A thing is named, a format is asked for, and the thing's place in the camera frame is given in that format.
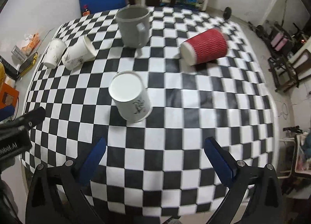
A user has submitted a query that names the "lying white paper cup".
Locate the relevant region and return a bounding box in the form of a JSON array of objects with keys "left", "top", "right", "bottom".
[{"left": 62, "top": 35, "right": 96, "bottom": 70}]

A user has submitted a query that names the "long black box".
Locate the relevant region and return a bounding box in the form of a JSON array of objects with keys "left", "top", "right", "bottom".
[{"left": 0, "top": 56, "right": 18, "bottom": 81}]

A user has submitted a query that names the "checkered tablecloth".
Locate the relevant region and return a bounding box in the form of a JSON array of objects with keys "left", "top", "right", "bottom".
[{"left": 21, "top": 7, "right": 274, "bottom": 217}]

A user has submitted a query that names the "black pouch with strap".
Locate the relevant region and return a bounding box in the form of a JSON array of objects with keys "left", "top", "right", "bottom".
[{"left": 17, "top": 52, "right": 38, "bottom": 78}]

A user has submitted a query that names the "pile of blue clothes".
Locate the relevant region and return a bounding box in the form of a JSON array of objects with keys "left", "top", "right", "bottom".
[{"left": 295, "top": 132, "right": 310, "bottom": 175}]

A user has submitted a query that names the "orange box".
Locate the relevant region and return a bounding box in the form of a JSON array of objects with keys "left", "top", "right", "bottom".
[{"left": 0, "top": 83, "right": 19, "bottom": 109}]

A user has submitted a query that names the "orange snack bag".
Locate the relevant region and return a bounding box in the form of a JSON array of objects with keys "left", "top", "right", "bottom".
[{"left": 21, "top": 33, "right": 40, "bottom": 56}]

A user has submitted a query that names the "upright white paper cup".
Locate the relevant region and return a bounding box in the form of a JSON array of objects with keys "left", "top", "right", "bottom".
[{"left": 43, "top": 38, "right": 66, "bottom": 69}]

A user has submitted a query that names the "dark sauce bottle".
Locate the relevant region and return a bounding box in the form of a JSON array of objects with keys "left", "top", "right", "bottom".
[{"left": 82, "top": 4, "right": 91, "bottom": 16}]

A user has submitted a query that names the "red ribbed paper cup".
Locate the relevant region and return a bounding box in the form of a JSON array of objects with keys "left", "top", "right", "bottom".
[{"left": 180, "top": 28, "right": 228, "bottom": 66}]

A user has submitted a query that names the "grey mug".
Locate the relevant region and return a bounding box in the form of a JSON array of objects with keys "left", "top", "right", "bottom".
[{"left": 115, "top": 5, "right": 151, "bottom": 48}]

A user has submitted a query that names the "white bird-print paper cup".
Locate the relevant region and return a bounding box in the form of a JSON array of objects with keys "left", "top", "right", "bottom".
[{"left": 108, "top": 70, "right": 152, "bottom": 122}]

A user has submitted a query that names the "side wooden chair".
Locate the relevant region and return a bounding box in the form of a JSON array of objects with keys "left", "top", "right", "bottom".
[{"left": 268, "top": 49, "right": 310, "bottom": 93}]

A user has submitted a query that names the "yellow plastic bag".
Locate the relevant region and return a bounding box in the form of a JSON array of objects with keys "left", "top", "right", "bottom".
[{"left": 0, "top": 63, "right": 6, "bottom": 89}]

